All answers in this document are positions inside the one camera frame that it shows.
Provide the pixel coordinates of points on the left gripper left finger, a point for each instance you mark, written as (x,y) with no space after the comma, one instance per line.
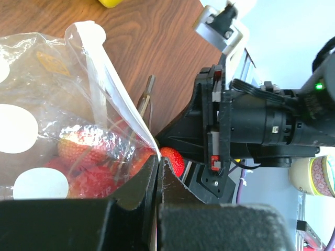
(125,220)

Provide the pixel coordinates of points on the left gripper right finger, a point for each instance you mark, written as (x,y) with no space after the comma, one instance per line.
(184,222)

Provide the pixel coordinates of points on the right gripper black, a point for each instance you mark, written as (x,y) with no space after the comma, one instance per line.
(201,134)

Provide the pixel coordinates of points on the toy strawberry bunch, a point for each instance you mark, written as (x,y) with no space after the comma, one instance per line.
(95,157)

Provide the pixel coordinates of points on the polka dot zip bag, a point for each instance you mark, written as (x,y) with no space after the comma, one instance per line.
(73,73)

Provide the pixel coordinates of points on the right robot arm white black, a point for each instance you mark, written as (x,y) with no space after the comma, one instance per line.
(273,127)

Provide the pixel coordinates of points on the cream enamel mug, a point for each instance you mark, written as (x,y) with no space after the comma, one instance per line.
(313,176)

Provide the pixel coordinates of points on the yellow plastic basket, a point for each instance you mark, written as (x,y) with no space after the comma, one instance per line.
(110,3)

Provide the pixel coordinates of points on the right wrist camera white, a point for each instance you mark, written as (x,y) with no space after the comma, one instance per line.
(223,27)

